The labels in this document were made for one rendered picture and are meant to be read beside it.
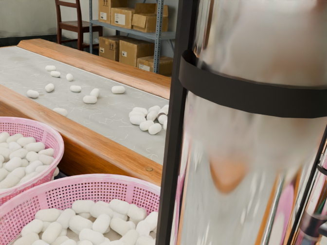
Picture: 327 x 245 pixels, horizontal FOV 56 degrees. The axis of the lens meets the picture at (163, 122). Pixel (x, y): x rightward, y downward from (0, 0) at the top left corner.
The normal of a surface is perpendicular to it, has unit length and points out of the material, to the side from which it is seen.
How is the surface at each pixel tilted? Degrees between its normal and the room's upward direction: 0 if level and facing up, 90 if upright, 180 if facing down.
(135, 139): 0
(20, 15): 90
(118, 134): 0
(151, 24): 90
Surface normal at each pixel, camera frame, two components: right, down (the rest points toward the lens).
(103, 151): 0.08, -0.90
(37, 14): 0.72, 0.34
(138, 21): -0.73, 0.06
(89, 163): -0.62, 0.28
